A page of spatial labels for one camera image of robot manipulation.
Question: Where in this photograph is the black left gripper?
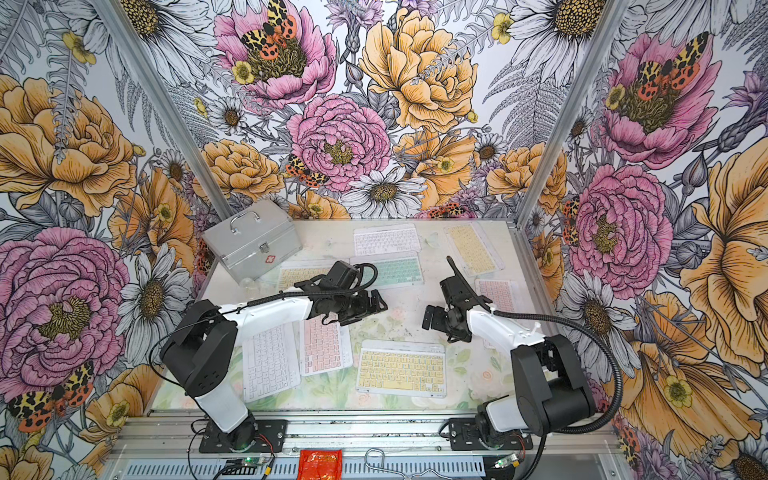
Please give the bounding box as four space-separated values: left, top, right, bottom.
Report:
331 290 386 326

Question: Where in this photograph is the green keyboard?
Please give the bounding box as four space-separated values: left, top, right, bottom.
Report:
351 252 424 289

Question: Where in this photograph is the yellow keyboard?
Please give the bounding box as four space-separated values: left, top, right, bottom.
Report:
445 222 505 276
277 260 335 290
356 339 447 398

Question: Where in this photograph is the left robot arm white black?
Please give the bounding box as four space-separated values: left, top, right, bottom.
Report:
156 260 388 452

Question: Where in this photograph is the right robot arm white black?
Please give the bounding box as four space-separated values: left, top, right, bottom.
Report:
422 276 604 447

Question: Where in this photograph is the pink keyboard right edge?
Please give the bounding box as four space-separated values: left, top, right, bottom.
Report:
475 279 518 312

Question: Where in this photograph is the pink keyboard upright near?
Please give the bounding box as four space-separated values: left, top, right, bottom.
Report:
299 317 353 377

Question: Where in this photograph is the white keyboard far centre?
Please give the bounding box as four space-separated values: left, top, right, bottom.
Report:
353 223 421 256

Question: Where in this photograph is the white keyboard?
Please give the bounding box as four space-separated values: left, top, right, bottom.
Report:
353 223 421 256
242 324 301 403

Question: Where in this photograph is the white keyboard near left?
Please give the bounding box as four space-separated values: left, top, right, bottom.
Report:
242 324 301 403

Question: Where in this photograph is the silver metal case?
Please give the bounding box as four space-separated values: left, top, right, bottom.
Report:
203 200 302 283

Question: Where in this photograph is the red packet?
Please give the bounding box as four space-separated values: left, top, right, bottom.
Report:
297 450 343 480

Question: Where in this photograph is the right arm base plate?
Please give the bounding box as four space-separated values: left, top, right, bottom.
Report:
439 417 533 452

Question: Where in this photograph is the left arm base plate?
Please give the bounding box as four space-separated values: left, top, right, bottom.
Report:
198 417 287 454

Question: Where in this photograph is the black corrugated cable right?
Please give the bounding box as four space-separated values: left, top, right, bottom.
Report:
446 256 625 436

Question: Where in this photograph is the aluminium front rail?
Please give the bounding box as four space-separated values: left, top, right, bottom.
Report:
107 410 625 460

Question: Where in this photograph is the right aluminium frame post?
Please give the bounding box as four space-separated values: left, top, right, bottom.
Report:
515 0 630 230

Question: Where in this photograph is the aluminium frame post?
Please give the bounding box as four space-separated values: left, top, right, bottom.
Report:
94 1 235 220
515 0 630 230

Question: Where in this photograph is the left aluminium frame post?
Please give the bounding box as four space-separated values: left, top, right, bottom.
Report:
94 1 235 220

